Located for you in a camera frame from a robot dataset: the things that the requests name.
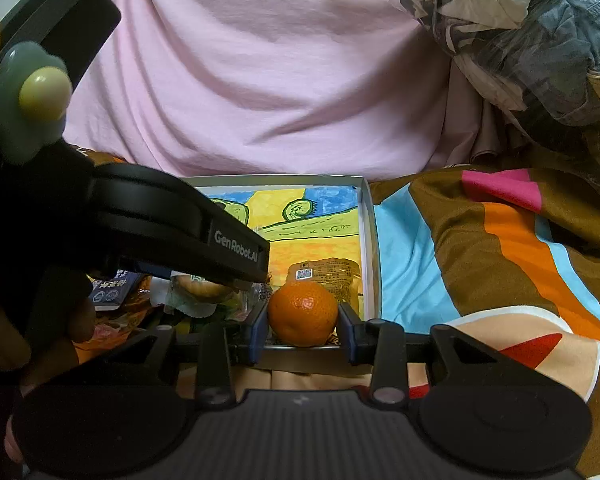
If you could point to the large red snack packet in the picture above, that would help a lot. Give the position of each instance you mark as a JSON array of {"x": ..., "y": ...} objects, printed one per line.
[{"x": 107, "y": 332}]

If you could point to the long blue snack packet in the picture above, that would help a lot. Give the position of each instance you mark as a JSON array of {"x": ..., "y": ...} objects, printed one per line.
[{"x": 110, "y": 295}]

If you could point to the orange mandarin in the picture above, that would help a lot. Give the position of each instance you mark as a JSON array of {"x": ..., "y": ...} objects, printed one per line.
[{"x": 302, "y": 312}]

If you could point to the pink cloth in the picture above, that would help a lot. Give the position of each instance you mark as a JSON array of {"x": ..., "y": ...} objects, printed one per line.
[{"x": 280, "y": 60}]

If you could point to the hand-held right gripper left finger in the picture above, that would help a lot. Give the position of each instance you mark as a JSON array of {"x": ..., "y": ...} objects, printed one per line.
[{"x": 256, "y": 334}]

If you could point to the brown gold snack packet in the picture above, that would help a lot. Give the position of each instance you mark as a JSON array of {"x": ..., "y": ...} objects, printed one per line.
[{"x": 330, "y": 275}]

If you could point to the grey shallow tray box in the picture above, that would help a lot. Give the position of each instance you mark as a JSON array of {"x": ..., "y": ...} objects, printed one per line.
[{"x": 369, "y": 240}]

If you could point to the cartoon printed blanket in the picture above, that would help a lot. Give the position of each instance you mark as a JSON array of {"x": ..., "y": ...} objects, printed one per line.
[{"x": 480, "y": 260}]

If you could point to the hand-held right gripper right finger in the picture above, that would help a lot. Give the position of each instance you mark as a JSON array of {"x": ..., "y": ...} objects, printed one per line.
[{"x": 348, "y": 334}]

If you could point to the person's left hand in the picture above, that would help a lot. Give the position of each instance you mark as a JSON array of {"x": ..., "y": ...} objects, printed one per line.
[{"x": 55, "y": 325}]

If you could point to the colourful crayon drawing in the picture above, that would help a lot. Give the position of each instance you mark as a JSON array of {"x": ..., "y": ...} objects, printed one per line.
[{"x": 305, "y": 240}]

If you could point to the clear plastic bag of clothes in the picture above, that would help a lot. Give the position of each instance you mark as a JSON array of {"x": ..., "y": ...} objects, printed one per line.
[{"x": 530, "y": 35}]

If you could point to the fried egg toy charm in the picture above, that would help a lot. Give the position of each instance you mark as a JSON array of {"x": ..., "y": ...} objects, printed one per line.
[{"x": 35, "y": 95}]

